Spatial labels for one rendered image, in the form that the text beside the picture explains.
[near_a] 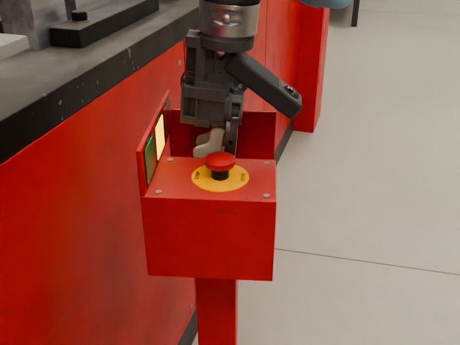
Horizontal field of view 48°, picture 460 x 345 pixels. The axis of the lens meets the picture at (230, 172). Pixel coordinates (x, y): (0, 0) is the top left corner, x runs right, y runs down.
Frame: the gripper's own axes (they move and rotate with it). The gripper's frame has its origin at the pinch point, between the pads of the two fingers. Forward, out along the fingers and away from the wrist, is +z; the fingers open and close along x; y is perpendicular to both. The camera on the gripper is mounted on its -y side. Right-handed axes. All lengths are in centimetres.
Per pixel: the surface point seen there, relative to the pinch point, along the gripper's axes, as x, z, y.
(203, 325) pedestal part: 8.1, 22.9, 1.6
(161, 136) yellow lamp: 4.8, -7.0, 9.4
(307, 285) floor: -60, 71, -27
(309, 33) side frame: -175, 21, -27
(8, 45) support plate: 29.8, -25.3, 16.1
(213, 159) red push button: 10.6, -7.6, 2.0
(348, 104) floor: -214, 68, -60
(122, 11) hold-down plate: -26.5, -15.2, 22.2
